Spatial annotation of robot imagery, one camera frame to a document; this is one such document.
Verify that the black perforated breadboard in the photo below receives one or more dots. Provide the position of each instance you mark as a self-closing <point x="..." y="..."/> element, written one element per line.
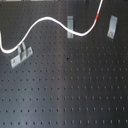
<point x="67" y="83"/>

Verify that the left metal cable clip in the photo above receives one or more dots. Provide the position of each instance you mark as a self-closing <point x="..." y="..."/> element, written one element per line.
<point x="23" y="54"/>

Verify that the metal cable clip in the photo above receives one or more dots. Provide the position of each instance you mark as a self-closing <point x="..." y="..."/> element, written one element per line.
<point x="70" y="26"/>
<point x="23" y="54"/>
<point x="112" y="27"/>

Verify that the middle metal cable clip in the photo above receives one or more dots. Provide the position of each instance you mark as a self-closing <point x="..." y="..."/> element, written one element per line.
<point x="70" y="26"/>

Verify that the right metal cable clip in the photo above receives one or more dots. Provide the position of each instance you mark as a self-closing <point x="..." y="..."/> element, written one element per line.
<point x="112" y="27"/>

